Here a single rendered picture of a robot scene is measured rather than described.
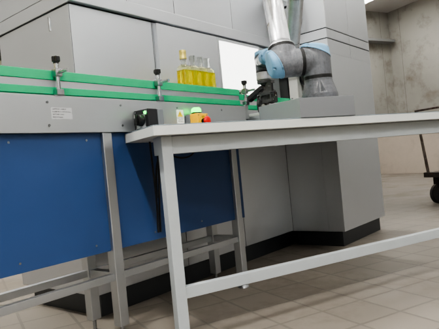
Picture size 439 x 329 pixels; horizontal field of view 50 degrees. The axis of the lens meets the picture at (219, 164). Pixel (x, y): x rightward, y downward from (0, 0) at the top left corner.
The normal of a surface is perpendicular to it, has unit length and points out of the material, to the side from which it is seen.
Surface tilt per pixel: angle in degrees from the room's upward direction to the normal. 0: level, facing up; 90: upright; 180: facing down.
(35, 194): 90
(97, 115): 90
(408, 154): 90
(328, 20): 90
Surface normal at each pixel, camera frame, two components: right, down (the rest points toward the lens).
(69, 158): 0.77, -0.07
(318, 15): -0.63, 0.06
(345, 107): 0.47, -0.04
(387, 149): -0.88, 0.08
